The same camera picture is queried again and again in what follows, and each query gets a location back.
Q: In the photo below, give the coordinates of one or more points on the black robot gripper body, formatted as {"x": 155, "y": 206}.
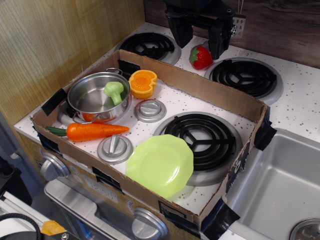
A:
{"x": 199, "y": 13}

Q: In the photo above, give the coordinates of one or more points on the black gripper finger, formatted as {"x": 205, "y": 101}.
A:
{"x": 181, "y": 29}
{"x": 219, "y": 33}

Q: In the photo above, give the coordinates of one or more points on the light green toy broccoli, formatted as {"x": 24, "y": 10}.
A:
{"x": 113, "y": 90}

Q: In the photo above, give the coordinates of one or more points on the hanging metal spatula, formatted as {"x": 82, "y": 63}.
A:
{"x": 239, "y": 21}

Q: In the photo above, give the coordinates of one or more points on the back left black burner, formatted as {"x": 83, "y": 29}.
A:
{"x": 156, "y": 46}

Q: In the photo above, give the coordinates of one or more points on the black burner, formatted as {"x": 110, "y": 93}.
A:
{"x": 250, "y": 76}
{"x": 215, "y": 143}
{"x": 156, "y": 46}

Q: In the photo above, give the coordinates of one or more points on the red toy strawberry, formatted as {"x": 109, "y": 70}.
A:
{"x": 200, "y": 58}

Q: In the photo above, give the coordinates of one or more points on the brown cardboard fence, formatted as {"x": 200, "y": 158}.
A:
{"x": 192, "y": 211}

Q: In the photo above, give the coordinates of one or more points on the back right black burner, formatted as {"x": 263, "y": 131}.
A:
{"x": 250, "y": 76}

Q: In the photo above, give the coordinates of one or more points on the orange toy pepper half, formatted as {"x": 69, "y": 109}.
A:
{"x": 143, "y": 83}

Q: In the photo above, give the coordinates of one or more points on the upper silver stovetop knob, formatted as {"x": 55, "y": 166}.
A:
{"x": 150, "y": 111}

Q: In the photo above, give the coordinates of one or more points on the front right black burner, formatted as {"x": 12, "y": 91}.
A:
{"x": 215, "y": 143}

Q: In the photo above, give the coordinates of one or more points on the small steel pot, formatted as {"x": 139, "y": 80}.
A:
{"x": 90, "y": 103}

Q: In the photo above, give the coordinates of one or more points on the lower silver stovetop knob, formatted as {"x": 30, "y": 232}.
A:
{"x": 115, "y": 149}

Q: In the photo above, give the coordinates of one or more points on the light green plastic plate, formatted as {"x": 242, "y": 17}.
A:
{"x": 163, "y": 164}

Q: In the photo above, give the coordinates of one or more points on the orange toy carrot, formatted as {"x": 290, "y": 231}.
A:
{"x": 77, "y": 132}

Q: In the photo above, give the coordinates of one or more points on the grey toy sink basin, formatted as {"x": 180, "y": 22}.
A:
{"x": 279, "y": 187}

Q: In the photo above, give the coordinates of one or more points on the left silver oven knob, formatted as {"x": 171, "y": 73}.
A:
{"x": 53, "y": 168}

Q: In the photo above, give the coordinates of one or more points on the silver oven knob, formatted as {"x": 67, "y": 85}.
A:
{"x": 53, "y": 168}
{"x": 147, "y": 226}

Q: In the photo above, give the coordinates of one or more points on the right silver oven knob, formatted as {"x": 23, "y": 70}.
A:
{"x": 147, "y": 226}

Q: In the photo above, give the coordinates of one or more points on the silver sink drain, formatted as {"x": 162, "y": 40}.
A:
{"x": 307, "y": 229}

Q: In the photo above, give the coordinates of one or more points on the silver oven door handle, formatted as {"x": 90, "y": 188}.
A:
{"x": 89, "y": 216}

